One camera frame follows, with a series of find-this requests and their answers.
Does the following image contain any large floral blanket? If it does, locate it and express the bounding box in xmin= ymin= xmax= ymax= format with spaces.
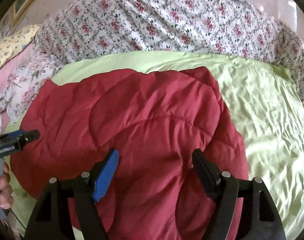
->
xmin=0 ymin=52 xmax=64 ymax=135

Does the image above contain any rose pattern white quilt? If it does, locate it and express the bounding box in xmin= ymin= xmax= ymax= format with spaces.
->
xmin=34 ymin=0 xmax=304 ymax=102

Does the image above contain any person left hand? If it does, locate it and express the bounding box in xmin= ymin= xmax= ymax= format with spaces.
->
xmin=0 ymin=162 xmax=14 ymax=210

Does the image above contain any light green bed sheet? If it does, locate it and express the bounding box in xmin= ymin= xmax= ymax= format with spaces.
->
xmin=3 ymin=50 xmax=304 ymax=240

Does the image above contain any red puffer jacket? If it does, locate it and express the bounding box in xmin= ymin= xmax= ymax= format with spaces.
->
xmin=10 ymin=67 xmax=248 ymax=239

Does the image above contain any yellow floral pillow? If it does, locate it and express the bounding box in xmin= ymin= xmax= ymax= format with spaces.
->
xmin=0 ymin=24 xmax=41 ymax=69

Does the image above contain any gold framed picture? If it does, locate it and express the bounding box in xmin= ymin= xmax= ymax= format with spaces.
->
xmin=0 ymin=0 xmax=58 ymax=34

